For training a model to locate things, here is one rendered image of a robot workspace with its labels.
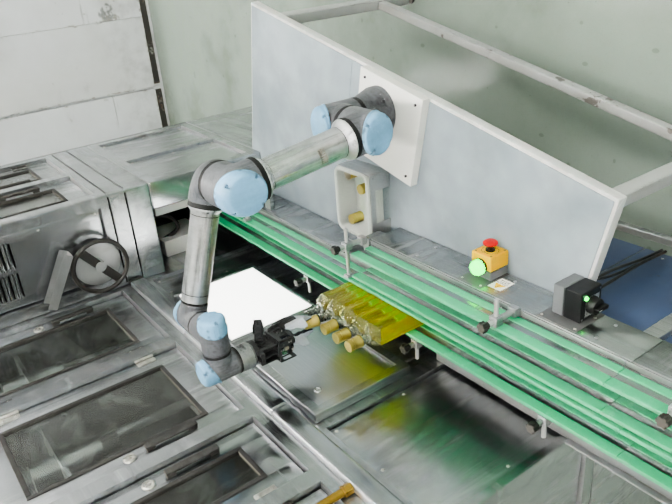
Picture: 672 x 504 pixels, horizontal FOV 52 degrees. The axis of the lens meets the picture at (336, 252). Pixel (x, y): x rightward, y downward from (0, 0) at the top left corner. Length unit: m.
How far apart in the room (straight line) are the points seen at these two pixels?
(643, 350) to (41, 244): 1.95
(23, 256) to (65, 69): 2.92
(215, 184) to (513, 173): 0.75
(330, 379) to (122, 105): 3.89
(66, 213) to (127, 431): 0.90
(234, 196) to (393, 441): 0.74
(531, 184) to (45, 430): 1.48
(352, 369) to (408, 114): 0.75
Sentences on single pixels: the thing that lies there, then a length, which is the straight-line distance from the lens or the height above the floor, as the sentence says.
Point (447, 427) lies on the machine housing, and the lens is 1.90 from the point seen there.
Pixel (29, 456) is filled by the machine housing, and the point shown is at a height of 1.96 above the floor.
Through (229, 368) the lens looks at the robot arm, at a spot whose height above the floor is 1.47.
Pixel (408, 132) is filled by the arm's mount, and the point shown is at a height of 0.78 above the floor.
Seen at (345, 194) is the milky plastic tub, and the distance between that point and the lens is 2.32.
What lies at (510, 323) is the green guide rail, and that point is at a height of 0.92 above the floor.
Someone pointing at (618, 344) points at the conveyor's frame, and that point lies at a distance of 1.69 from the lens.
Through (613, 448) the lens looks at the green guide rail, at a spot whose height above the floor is 0.95.
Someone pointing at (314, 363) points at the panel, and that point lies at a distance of 2.09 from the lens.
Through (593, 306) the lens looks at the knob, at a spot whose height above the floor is 0.81.
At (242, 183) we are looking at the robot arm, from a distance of 1.66.
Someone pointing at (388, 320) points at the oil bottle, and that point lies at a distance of 1.97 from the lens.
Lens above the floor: 2.08
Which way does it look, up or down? 31 degrees down
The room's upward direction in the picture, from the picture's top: 111 degrees counter-clockwise
